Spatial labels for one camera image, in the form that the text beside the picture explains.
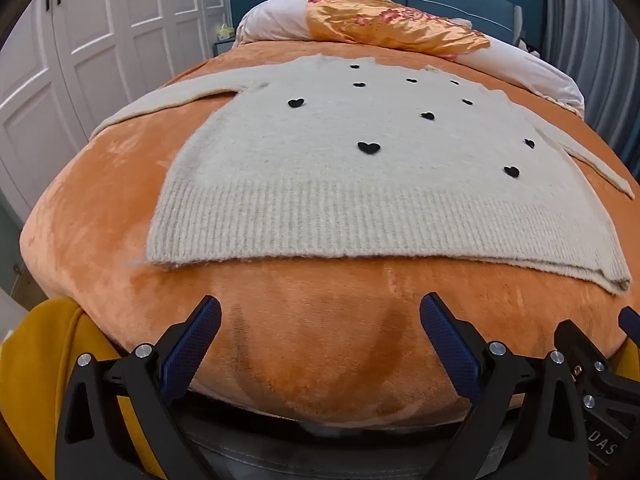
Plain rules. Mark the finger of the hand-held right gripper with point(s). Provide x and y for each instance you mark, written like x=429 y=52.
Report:
x=631 y=324
x=575 y=342

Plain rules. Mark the cream sweater with black hearts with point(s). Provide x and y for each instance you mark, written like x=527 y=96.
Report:
x=325 y=185

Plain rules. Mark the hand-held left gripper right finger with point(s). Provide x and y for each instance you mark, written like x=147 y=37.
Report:
x=446 y=342

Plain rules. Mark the orange floral satin quilt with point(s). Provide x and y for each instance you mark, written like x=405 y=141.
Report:
x=400 y=25

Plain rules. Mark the person's yellow top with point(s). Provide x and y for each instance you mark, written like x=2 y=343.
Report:
x=40 y=385

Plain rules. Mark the person's grey trousers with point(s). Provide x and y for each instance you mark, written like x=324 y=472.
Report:
x=300 y=455

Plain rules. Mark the grey curtain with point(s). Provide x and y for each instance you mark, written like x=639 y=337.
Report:
x=595 y=50

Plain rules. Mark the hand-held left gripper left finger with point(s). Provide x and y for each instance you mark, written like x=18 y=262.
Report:
x=192 y=347

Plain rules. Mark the orange plush blanket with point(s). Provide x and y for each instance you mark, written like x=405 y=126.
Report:
x=300 y=320

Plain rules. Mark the white panelled wardrobe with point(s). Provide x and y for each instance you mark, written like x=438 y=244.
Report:
x=100 y=50

